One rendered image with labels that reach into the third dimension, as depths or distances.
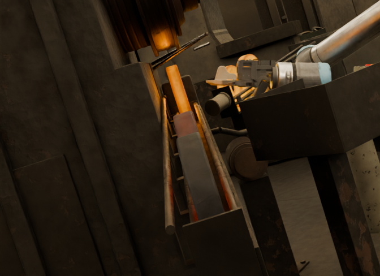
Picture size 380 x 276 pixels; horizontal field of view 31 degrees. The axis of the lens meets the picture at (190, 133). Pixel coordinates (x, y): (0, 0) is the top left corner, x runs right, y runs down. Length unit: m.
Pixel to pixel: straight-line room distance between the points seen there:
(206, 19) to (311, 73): 2.62
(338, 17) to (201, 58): 2.09
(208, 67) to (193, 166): 3.84
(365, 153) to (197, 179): 1.88
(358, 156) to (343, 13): 3.78
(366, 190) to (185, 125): 1.74
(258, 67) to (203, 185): 1.31
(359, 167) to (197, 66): 2.21
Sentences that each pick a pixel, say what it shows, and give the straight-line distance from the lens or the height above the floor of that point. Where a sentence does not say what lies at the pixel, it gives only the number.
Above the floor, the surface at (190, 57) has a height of 0.86.
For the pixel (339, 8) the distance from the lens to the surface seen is 6.40.
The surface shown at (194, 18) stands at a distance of 4.68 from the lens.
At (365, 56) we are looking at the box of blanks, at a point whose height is 0.56.
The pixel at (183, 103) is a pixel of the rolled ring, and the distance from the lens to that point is 1.91.
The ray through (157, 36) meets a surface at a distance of 1.87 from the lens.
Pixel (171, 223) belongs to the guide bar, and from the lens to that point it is 0.84.
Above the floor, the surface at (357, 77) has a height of 0.71.
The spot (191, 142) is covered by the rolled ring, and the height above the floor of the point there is 0.74.
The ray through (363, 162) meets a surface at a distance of 2.69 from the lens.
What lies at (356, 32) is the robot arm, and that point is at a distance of 2.16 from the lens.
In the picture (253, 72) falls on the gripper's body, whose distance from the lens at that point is 2.10.
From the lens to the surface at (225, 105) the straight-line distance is 2.38.
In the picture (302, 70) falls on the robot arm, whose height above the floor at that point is 0.71.
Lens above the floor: 0.84
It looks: 6 degrees down
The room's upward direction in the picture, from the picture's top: 18 degrees counter-clockwise
